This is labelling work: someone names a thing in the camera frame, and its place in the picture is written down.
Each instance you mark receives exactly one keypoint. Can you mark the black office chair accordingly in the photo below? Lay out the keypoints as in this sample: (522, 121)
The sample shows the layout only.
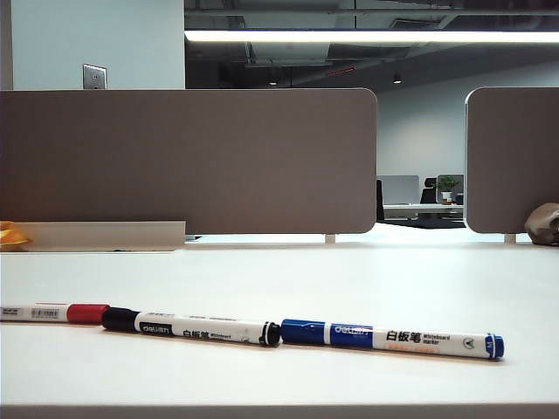
(430, 190)

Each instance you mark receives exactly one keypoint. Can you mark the white background desk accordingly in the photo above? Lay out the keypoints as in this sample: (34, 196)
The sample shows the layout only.
(423, 210)

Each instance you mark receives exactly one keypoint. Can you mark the wide brown desk divider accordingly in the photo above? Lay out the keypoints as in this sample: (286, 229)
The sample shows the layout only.
(196, 161)

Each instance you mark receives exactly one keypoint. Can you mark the long ceiling light strip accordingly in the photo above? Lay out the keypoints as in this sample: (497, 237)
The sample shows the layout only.
(371, 36)

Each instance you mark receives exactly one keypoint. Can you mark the brown crumpled object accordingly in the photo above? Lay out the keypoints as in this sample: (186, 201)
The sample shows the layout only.
(543, 224)

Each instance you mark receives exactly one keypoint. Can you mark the small potted green plant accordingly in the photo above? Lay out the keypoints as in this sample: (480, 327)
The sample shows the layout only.
(447, 185)

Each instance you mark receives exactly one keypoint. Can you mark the metal wall plate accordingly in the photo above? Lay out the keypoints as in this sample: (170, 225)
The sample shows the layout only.
(95, 77)

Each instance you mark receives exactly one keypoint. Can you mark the black pendant ceiling lamp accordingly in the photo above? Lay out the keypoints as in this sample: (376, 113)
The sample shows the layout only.
(397, 78)

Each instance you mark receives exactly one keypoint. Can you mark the yellow crumpled cloth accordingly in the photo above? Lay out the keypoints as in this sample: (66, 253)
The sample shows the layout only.
(13, 235)

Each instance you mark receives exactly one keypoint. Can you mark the narrow brown desk divider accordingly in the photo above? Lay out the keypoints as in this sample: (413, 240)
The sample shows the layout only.
(511, 153)

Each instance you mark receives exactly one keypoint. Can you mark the black whiteboard marker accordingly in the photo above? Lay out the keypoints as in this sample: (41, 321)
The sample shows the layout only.
(196, 329)

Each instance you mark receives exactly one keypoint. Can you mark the red whiteboard marker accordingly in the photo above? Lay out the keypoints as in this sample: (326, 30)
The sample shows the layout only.
(83, 313)

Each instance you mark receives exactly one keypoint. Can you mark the blue whiteboard marker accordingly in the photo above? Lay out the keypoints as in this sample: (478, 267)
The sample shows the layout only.
(415, 338)

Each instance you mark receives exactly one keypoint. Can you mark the grey background desk partition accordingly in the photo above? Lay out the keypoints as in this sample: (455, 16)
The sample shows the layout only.
(399, 188)

